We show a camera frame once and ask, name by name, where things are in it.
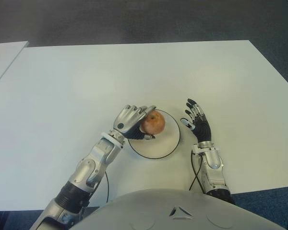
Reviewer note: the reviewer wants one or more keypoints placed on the grey robot torso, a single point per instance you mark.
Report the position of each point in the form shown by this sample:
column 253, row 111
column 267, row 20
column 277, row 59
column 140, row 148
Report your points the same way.
column 177, row 210

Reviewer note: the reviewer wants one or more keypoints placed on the white side table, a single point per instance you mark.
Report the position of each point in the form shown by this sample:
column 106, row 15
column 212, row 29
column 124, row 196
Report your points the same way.
column 7, row 57

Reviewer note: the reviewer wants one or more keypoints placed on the red yellow apple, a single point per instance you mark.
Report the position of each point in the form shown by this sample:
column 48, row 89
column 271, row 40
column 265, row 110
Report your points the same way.
column 154, row 122

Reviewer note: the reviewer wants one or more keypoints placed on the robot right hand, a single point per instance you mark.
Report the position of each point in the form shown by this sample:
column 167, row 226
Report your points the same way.
column 202, row 129

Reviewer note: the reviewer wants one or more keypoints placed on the robot right arm silver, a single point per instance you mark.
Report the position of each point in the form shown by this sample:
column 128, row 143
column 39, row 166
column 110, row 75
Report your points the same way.
column 214, row 167

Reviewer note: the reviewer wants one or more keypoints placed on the white plate black rim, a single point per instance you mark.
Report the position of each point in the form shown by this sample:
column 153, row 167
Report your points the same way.
column 163, row 146

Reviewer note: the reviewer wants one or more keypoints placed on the robot left arm silver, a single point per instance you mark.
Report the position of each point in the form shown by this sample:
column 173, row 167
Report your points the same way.
column 86, row 167

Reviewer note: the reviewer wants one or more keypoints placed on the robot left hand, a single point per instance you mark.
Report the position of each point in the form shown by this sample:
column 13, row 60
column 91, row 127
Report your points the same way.
column 128, row 121

